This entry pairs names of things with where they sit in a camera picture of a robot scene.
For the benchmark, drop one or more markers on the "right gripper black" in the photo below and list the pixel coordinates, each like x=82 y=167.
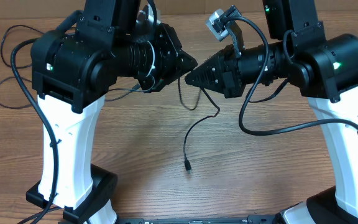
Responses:
x=226 y=68

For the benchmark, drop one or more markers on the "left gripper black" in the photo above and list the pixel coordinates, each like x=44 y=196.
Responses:
x=174 y=59

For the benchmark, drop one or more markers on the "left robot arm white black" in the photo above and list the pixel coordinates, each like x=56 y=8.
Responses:
x=73 y=68

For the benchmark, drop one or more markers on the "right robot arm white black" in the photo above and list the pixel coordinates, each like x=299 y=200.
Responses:
x=326 y=73

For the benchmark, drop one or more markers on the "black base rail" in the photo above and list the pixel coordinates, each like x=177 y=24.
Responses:
x=250 y=219

